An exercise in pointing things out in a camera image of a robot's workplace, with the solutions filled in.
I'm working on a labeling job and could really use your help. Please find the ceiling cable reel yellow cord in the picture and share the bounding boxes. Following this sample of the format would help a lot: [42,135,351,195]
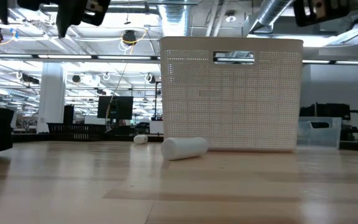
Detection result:
[122,29,137,47]

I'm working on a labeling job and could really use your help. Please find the white building column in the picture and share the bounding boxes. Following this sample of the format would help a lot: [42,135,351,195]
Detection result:
[37,62,67,134]

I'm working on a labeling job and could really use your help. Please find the silver ventilation duct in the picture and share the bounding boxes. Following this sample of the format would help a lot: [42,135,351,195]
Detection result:
[249,0,293,34]

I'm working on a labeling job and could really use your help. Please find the white plastic pill bottle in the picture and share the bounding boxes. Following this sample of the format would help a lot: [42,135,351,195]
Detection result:
[160,136,209,161]

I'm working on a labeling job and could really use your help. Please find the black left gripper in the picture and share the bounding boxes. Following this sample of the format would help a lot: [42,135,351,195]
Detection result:
[17,0,111,38]

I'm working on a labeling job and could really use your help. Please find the white perforated plastic basket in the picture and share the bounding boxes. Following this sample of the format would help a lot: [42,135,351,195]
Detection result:
[159,36,304,152]

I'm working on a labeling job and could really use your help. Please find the ribbed silver flexible duct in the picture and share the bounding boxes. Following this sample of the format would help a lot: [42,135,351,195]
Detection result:
[158,4,188,37]

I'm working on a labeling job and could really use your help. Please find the clear plastic storage bin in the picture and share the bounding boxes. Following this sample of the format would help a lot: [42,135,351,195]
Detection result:
[296,116,343,149]

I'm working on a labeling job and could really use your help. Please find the black equipment with bracket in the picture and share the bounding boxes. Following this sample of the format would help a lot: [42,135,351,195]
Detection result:
[299,103,358,141]

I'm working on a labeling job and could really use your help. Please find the small white pill bottle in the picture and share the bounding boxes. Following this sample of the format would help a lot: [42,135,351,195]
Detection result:
[133,134,149,145]

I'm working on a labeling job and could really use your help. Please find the black upright speaker box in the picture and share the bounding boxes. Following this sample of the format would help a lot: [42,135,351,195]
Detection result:
[63,105,75,125]

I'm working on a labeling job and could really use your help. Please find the black computer monitor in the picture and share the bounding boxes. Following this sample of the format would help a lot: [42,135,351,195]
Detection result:
[97,95,134,121]

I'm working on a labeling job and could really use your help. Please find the black lattice crate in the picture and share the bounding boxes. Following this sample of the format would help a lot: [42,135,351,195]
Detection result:
[47,123,107,141]

